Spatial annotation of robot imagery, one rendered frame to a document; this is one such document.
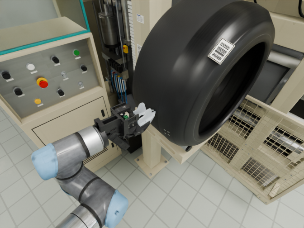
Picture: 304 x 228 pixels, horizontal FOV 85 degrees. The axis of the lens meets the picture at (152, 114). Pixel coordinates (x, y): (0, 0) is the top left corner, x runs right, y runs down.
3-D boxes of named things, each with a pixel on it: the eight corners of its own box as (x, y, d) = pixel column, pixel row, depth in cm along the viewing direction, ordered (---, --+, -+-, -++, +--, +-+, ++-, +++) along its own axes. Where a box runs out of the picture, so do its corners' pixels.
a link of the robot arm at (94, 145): (92, 162, 44) (79, 142, 49) (107, 153, 47) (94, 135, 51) (87, 144, 39) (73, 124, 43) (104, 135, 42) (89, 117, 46)
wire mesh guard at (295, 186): (179, 129, 167) (191, 67, 117) (180, 128, 168) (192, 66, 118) (270, 203, 120) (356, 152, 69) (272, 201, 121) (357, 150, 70)
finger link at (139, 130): (153, 123, 53) (130, 136, 48) (152, 126, 54) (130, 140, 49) (143, 115, 55) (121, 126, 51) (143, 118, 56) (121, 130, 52)
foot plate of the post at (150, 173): (134, 160, 176) (133, 159, 175) (153, 146, 188) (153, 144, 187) (150, 178, 162) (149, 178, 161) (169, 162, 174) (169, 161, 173)
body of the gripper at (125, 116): (141, 113, 47) (102, 133, 41) (140, 133, 53) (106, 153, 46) (126, 100, 51) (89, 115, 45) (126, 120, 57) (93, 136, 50)
